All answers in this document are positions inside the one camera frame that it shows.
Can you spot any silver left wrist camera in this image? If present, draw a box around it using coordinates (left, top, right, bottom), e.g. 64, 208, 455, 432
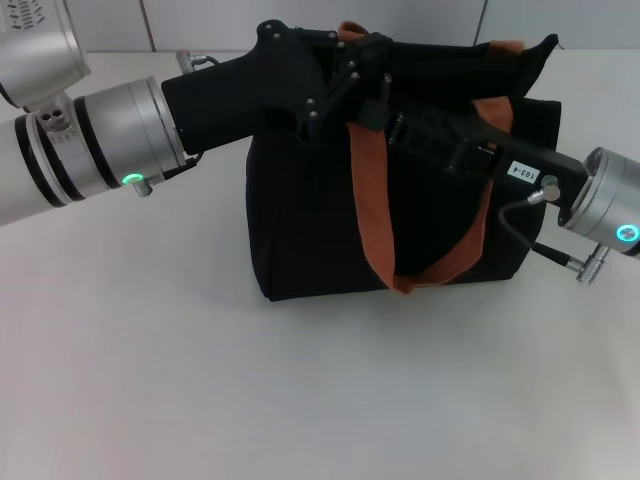
0, 0, 92, 112

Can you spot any right gripper cable with connectors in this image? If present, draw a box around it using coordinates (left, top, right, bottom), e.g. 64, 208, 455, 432
498, 172, 612, 286

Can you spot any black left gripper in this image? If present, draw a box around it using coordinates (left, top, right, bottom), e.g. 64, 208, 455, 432
160, 19, 397, 156

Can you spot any black bag with orange handles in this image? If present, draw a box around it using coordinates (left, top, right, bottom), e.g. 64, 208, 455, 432
244, 20, 564, 305

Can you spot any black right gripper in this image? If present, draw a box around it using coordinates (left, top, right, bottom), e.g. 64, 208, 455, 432
357, 97, 586, 211

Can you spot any white number label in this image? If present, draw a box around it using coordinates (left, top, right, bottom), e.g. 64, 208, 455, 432
506, 158, 542, 185

